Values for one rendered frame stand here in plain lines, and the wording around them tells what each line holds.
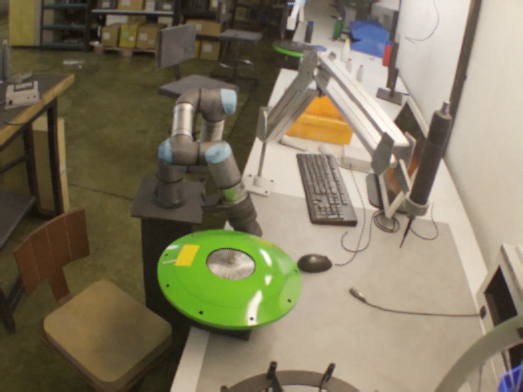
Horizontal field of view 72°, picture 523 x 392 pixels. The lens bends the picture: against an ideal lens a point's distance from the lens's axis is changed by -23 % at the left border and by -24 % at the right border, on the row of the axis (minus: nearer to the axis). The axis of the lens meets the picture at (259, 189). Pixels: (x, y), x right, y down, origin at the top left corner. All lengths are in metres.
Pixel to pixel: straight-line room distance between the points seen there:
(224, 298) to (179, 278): 0.10
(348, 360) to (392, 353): 0.12
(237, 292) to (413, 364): 0.49
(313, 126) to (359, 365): 1.18
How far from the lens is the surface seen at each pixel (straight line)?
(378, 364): 1.08
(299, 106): 1.23
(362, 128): 0.93
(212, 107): 1.32
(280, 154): 1.81
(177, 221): 1.49
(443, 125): 0.72
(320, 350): 1.06
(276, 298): 0.93
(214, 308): 0.89
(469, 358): 0.48
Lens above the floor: 1.72
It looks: 31 degrees down
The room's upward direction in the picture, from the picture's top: 9 degrees clockwise
